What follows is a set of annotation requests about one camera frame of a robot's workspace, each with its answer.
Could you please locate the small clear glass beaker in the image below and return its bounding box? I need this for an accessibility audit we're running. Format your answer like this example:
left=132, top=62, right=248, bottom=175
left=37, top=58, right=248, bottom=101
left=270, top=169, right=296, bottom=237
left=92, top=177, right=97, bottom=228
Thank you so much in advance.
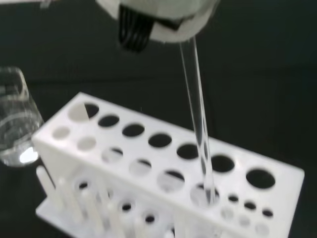
left=0, top=66, right=46, bottom=168

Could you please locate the white test tube rack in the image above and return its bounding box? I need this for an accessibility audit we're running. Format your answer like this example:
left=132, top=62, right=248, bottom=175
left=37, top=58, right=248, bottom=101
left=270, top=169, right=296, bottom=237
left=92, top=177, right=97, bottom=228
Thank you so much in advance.
left=31, top=92, right=305, bottom=238

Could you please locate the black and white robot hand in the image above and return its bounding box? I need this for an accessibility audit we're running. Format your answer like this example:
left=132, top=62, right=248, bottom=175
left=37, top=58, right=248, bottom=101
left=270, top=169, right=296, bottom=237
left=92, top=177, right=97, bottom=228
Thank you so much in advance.
left=95, top=0, right=221, bottom=53

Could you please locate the black bench cloth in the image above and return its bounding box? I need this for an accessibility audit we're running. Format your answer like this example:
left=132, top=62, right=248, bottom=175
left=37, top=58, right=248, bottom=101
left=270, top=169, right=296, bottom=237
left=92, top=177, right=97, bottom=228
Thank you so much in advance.
left=0, top=0, right=317, bottom=238

